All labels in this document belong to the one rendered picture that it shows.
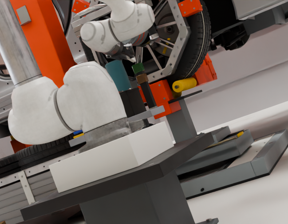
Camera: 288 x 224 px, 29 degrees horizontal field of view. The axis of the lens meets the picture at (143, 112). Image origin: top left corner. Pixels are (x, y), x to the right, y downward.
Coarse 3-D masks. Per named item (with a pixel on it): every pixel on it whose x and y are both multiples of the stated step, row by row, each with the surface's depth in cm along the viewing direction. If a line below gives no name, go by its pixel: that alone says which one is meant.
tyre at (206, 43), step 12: (180, 0) 277; (204, 12) 286; (192, 24) 276; (204, 24) 283; (192, 36) 277; (204, 36) 284; (192, 48) 278; (204, 48) 288; (180, 60) 281; (192, 60) 279; (180, 72) 282; (192, 72) 294
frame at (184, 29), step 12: (96, 0) 284; (168, 0) 271; (180, 12) 269; (180, 24) 271; (180, 36) 270; (180, 48) 271; (96, 60) 289; (168, 60) 274; (156, 72) 278; (168, 72) 275; (132, 84) 283
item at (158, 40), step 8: (160, 0) 283; (160, 8) 283; (104, 16) 295; (160, 24) 285; (168, 24) 283; (152, 40) 287; (160, 40) 286; (168, 40) 285; (136, 48) 291; (152, 48) 290; (104, 56) 297; (136, 56) 292; (152, 56) 288; (128, 64) 316; (160, 64) 287; (128, 72) 301
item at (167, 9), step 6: (168, 6) 324; (162, 12) 326; (168, 12) 325; (156, 18) 328; (162, 18) 327; (168, 18) 321; (156, 24) 329; (162, 30) 323; (162, 36) 323; (168, 36) 322; (174, 36) 321; (174, 42) 326; (156, 48) 330; (162, 48) 329; (168, 48) 328; (162, 54) 330; (168, 54) 328
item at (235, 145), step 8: (232, 136) 296; (240, 136) 280; (248, 136) 295; (216, 144) 280; (224, 144) 272; (232, 144) 270; (240, 144) 275; (248, 144) 289; (200, 152) 277; (208, 152) 275; (216, 152) 274; (224, 152) 272; (232, 152) 271; (240, 152) 270; (192, 160) 279; (200, 160) 277; (208, 160) 276; (216, 160) 274; (224, 160) 276; (176, 168) 282; (184, 168) 281; (192, 168) 279
